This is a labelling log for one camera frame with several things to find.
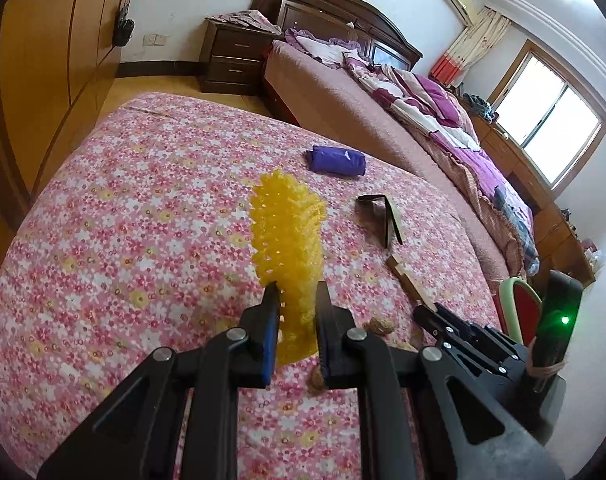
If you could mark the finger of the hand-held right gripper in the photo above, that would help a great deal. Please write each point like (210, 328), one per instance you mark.
(483, 335)
(463, 350)

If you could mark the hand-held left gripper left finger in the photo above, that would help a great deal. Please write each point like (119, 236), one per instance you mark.
(269, 345)

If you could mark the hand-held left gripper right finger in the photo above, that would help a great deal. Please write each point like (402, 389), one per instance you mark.
(328, 330)

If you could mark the yellow foam fruit net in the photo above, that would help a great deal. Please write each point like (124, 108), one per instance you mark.
(293, 230)

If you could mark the green and red chair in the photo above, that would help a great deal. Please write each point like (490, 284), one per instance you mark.
(508, 305)

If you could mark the small yellow cardboard box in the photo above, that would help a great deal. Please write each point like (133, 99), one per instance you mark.
(408, 280)

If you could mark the long wooden cabinet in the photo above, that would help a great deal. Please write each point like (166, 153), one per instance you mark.
(543, 195)

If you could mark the purple plastic bag roll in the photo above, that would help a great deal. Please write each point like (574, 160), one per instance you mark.
(335, 160)

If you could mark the window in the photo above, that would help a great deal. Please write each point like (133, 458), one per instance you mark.
(553, 115)

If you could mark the dark teal cloth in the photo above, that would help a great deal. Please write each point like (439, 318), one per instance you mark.
(478, 107)

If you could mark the bed with purple quilt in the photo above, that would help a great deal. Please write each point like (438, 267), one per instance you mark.
(343, 105)

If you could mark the purple patchwork quilt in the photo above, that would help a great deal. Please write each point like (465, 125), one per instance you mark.
(433, 105)

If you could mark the orange and white curtain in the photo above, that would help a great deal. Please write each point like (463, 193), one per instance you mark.
(473, 45)

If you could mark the purple ruffled pillow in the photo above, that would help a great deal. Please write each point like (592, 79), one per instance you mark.
(323, 47)

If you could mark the dark wooden nightstand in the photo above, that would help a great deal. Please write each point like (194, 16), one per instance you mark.
(233, 60)

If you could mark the pink folded clothes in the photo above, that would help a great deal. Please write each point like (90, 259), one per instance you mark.
(248, 21)

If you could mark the dark wooden headboard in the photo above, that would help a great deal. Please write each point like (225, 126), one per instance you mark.
(323, 10)

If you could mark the black hanging bag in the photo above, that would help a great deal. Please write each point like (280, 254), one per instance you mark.
(124, 27)

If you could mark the wooden wardrobe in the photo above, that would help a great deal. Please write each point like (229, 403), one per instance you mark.
(43, 60)

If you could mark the wall air conditioner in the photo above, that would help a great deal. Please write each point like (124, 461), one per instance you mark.
(460, 0)

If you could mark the white wall socket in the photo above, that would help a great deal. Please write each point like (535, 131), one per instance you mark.
(154, 40)

